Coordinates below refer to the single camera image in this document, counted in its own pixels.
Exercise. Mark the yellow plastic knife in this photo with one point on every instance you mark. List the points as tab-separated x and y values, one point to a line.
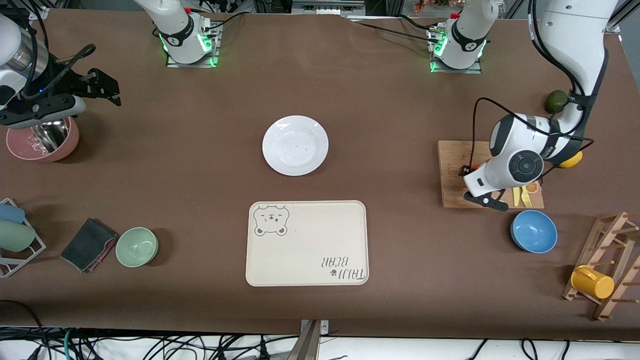
516	196

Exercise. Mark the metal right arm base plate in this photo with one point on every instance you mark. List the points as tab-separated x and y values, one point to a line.
215	50

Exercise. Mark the pale blue cup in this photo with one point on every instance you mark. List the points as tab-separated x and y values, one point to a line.
10	213

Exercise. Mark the flat orange slice disc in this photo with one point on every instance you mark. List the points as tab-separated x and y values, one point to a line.
533	188

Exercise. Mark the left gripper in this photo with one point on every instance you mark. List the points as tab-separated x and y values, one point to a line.
462	171

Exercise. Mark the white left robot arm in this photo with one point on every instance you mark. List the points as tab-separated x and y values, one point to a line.
575	30

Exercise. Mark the dark green avocado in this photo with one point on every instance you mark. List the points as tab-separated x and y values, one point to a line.
556	102

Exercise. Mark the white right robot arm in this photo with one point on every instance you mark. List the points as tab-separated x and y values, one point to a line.
175	30

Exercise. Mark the bamboo cutting board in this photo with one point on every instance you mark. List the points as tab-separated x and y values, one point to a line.
452	170

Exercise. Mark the blue bowl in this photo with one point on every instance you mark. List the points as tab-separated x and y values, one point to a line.
534	231

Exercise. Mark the yellow lemon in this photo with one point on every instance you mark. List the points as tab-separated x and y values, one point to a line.
572	161

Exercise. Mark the wooden peg drying rack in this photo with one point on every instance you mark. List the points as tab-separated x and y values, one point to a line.
612	265

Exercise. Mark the round white plate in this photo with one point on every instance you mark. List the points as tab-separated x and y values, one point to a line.
295	146

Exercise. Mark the pale green bowl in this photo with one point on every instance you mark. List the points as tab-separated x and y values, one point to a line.
137	247

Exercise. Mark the yellow plastic mug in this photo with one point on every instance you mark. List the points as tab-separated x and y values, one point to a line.
592	284

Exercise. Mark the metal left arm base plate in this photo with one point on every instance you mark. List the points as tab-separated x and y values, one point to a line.
472	70

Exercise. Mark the dark grey folded cloth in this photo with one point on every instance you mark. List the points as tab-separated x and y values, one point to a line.
87	245

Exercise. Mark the cream tray with bear print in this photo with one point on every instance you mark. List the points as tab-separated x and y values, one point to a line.
310	245

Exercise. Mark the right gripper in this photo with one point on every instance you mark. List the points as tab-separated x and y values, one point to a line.
88	85

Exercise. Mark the metal table edge bracket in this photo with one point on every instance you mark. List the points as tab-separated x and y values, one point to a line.
312	340

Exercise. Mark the pink bowl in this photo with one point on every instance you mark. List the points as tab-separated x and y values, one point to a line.
20	147

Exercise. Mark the pale green cup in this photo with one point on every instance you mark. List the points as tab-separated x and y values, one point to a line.
15	236

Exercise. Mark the metal ladle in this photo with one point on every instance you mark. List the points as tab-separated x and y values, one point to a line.
50	135

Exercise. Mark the yellow plastic fork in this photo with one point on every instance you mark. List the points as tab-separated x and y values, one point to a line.
526	197

